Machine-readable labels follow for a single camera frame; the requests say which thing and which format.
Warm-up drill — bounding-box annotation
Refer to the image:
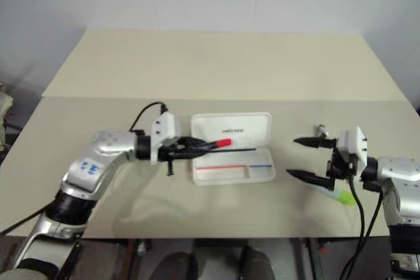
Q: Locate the white plastic pencil case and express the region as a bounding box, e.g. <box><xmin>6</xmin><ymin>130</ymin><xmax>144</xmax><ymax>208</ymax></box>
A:
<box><xmin>190</xmin><ymin>111</ymin><xmax>276</xmax><ymax>186</ymax></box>

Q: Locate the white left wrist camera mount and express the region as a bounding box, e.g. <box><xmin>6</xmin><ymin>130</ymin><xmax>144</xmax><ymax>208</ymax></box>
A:
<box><xmin>150</xmin><ymin>112</ymin><xmax>182</xmax><ymax>165</ymax></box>

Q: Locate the dark rounded shape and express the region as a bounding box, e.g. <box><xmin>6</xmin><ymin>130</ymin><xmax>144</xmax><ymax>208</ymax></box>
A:
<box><xmin>240</xmin><ymin>246</ymin><xmax>276</xmax><ymax>280</ymax></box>
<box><xmin>156</xmin><ymin>251</ymin><xmax>199</xmax><ymax>280</ymax></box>

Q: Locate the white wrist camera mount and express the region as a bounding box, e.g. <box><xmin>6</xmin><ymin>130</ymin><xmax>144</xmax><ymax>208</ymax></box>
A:
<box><xmin>150</xmin><ymin>112</ymin><xmax>182</xmax><ymax>165</ymax></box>
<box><xmin>337</xmin><ymin>125</ymin><xmax>369</xmax><ymax>180</ymax></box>

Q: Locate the metal table frame leg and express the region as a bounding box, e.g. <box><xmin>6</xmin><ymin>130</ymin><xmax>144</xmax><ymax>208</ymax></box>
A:
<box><xmin>297</xmin><ymin>237</ymin><xmax>329</xmax><ymax>280</ymax></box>
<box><xmin>123</xmin><ymin>238</ymin><xmax>156</xmax><ymax>280</ymax></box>

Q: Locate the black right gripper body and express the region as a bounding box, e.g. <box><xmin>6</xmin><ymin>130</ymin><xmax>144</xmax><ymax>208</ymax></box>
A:
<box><xmin>325</xmin><ymin>138</ymin><xmax>359</xmax><ymax>182</ymax></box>

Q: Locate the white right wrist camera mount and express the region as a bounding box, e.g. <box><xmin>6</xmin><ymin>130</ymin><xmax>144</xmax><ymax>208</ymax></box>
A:
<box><xmin>337</xmin><ymin>125</ymin><xmax>369</xmax><ymax>180</ymax></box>

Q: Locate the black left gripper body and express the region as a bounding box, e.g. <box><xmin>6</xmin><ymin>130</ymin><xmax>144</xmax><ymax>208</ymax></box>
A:
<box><xmin>158</xmin><ymin>135</ymin><xmax>186</xmax><ymax>177</ymax></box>

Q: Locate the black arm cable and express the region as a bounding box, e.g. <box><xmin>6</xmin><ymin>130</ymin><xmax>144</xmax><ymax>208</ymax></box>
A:
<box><xmin>0</xmin><ymin>206</ymin><xmax>49</xmax><ymax>235</ymax></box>
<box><xmin>360</xmin><ymin>190</ymin><xmax>385</xmax><ymax>239</ymax></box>

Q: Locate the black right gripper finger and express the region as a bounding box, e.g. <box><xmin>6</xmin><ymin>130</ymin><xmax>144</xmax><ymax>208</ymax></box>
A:
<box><xmin>285</xmin><ymin>169</ymin><xmax>336</xmax><ymax>191</ymax></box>
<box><xmin>292</xmin><ymin>136</ymin><xmax>331</xmax><ymax>149</ymax></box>

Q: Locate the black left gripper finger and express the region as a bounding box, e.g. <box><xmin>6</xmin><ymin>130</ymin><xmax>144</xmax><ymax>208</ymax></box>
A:
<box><xmin>170</xmin><ymin>148</ymin><xmax>215</xmax><ymax>161</ymax></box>
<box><xmin>179</xmin><ymin>136</ymin><xmax>219</xmax><ymax>150</ymax></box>

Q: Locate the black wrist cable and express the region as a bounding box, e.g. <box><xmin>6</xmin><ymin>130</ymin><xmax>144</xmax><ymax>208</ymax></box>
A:
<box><xmin>339</xmin><ymin>176</ymin><xmax>367</xmax><ymax>280</ymax></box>
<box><xmin>129</xmin><ymin>102</ymin><xmax>169</xmax><ymax>133</ymax></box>

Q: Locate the red capped marker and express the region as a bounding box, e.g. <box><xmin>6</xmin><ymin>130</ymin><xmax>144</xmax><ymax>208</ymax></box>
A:
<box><xmin>209</xmin><ymin>138</ymin><xmax>233</xmax><ymax>151</ymax></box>

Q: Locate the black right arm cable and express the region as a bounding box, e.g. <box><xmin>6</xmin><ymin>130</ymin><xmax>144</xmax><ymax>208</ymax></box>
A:
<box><xmin>360</xmin><ymin>190</ymin><xmax>385</xmax><ymax>239</ymax></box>

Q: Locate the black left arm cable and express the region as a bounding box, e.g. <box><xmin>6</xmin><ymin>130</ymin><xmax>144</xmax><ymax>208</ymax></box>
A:
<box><xmin>0</xmin><ymin>206</ymin><xmax>49</xmax><ymax>235</ymax></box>

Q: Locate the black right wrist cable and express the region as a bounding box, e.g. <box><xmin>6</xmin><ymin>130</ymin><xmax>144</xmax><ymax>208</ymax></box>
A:
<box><xmin>339</xmin><ymin>176</ymin><xmax>367</xmax><ymax>280</ymax></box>

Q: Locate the green capped marker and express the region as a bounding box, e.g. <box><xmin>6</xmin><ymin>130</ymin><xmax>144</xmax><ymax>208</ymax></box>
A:
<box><xmin>314</xmin><ymin>184</ymin><xmax>356</xmax><ymax>207</ymax></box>

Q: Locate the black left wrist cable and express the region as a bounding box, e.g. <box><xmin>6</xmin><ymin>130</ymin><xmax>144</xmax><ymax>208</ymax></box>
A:
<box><xmin>129</xmin><ymin>102</ymin><xmax>169</xmax><ymax>133</ymax></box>

